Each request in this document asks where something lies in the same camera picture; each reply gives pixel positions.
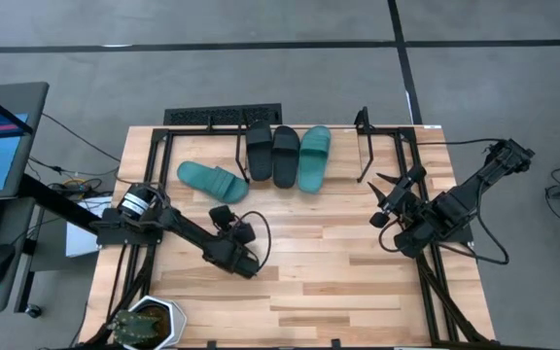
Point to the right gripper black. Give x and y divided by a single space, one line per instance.
399 197

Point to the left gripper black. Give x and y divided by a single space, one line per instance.
243 233

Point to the teal rubber slide sandal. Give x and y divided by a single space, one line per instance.
212 181
314 165

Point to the black rubber slide sandal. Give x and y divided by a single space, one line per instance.
259 155
286 160

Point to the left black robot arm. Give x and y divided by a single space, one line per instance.
187 231

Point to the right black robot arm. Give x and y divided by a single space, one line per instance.
479 185

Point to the white hexagonal plant pot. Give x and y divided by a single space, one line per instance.
175 316

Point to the small black table clamp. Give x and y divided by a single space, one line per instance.
336 344
211 344

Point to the black floor vent grille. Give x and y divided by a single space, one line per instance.
212 115

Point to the green cactus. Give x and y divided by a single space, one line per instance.
134 328

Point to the white box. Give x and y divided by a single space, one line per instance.
78 243

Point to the black desk support beam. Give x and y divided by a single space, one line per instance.
51 199

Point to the black desk caster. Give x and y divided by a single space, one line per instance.
33 311

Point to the grey laptop with blue screen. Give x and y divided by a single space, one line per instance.
17 160

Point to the black aluminium rig frame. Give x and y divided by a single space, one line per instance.
152 150

